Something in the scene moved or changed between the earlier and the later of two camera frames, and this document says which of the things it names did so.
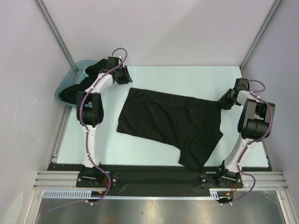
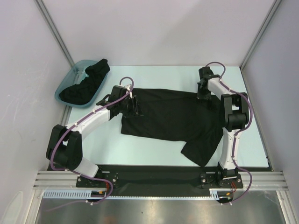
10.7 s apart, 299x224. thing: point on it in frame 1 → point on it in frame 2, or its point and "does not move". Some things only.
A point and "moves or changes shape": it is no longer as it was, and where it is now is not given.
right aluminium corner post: (274, 8) does not move
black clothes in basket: (69, 94) does not move
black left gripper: (127, 78) → (135, 109)
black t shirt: (193, 123) moves or changes shape
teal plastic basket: (74, 76) does not move
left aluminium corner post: (45, 14) does not move
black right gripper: (226, 100) → (203, 94)
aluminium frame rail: (57, 180) does not move
